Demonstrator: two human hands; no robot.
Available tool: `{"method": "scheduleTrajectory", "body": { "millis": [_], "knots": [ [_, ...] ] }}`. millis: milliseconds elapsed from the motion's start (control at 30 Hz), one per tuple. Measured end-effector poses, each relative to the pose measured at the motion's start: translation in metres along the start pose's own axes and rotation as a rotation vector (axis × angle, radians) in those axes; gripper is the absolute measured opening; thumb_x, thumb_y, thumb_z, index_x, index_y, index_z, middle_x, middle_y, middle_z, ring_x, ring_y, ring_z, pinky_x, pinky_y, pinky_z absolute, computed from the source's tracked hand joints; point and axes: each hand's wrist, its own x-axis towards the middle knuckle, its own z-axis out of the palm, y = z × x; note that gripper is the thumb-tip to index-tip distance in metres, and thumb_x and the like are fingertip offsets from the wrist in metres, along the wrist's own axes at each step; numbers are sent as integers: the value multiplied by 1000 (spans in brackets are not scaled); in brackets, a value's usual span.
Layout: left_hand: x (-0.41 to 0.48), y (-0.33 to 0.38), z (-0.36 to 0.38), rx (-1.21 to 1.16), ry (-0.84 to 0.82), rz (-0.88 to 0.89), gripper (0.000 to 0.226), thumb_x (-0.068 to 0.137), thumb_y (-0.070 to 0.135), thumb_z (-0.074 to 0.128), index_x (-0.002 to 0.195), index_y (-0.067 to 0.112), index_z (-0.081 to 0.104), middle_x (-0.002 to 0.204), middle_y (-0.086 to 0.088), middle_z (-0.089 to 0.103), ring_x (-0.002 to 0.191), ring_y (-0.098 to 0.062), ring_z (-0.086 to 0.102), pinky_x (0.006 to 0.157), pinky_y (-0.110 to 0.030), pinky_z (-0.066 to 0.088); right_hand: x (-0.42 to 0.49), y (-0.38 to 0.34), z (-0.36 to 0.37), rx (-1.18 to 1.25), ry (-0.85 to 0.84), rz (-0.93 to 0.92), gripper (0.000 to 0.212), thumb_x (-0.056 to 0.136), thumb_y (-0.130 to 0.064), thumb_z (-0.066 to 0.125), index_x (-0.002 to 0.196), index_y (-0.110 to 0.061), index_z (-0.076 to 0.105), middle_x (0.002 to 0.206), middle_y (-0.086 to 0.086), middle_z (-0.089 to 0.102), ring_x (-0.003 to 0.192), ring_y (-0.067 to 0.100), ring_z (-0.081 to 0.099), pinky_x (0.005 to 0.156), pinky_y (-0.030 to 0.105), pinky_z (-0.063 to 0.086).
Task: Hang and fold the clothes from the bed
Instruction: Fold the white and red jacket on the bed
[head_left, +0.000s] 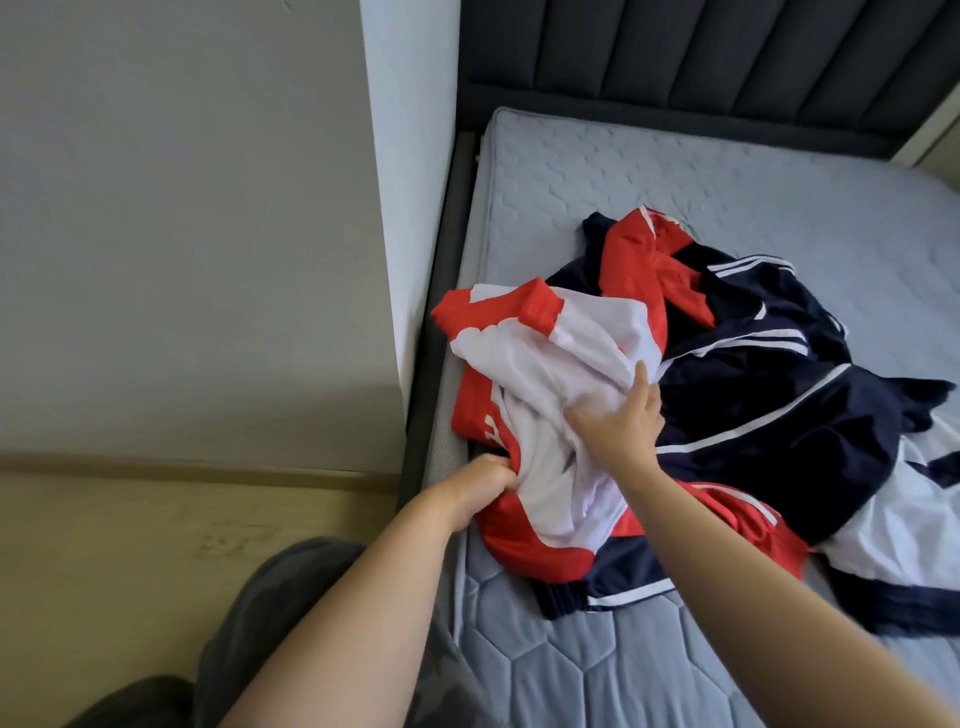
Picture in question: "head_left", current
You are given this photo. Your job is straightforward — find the dark grey upholstered headboard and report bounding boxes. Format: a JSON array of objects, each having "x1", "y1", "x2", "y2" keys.
[{"x1": 457, "y1": 0, "x2": 960, "y2": 159}]

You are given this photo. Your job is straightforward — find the red and white jacket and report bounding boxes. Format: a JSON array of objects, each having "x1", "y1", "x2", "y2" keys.
[{"x1": 432, "y1": 277, "x2": 812, "y2": 587}]

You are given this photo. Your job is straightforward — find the red and navy sports jacket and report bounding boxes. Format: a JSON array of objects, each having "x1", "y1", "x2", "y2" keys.
[{"x1": 532, "y1": 207, "x2": 956, "y2": 617}]

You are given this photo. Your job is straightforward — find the person's right hand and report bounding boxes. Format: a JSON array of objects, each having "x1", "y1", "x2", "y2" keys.
[{"x1": 562, "y1": 360, "x2": 666, "y2": 482}]

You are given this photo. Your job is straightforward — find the person's left forearm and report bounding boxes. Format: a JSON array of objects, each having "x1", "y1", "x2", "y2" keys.
[{"x1": 222, "y1": 495, "x2": 482, "y2": 728}]

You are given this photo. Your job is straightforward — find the white and navy garment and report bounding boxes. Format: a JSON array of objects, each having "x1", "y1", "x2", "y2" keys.
[{"x1": 817, "y1": 412, "x2": 960, "y2": 639}]

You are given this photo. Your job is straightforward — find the person's right forearm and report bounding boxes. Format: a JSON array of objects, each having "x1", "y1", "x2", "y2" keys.
[{"x1": 615, "y1": 457, "x2": 960, "y2": 728}]

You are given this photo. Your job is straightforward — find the grey quilted bed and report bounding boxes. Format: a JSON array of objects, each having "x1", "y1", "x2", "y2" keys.
[{"x1": 397, "y1": 105, "x2": 960, "y2": 728}]

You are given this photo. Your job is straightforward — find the person's left hand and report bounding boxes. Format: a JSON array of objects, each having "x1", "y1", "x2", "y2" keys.
[{"x1": 424, "y1": 453, "x2": 521, "y2": 530}]

